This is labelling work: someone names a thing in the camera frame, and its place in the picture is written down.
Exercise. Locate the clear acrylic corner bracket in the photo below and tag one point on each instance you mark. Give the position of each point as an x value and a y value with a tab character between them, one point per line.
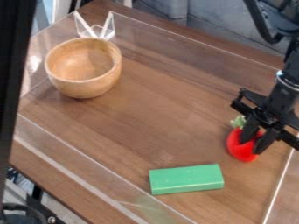
96	31

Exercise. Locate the green rectangular block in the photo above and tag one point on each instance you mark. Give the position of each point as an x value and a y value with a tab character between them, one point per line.
186	179

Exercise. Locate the wooden bowl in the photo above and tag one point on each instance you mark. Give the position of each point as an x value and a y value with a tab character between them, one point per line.
84	67

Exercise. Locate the clear acrylic tray wall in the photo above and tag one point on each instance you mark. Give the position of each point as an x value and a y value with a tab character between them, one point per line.
89	150

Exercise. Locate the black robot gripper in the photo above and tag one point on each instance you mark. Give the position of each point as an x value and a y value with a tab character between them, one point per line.
270	112

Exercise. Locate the red plush strawberry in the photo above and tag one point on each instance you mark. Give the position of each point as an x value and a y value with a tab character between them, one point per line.
241	150

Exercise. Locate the black table leg bracket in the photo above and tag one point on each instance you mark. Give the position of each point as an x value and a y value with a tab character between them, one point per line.
22	209

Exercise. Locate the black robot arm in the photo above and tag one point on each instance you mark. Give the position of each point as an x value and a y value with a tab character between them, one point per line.
277	21

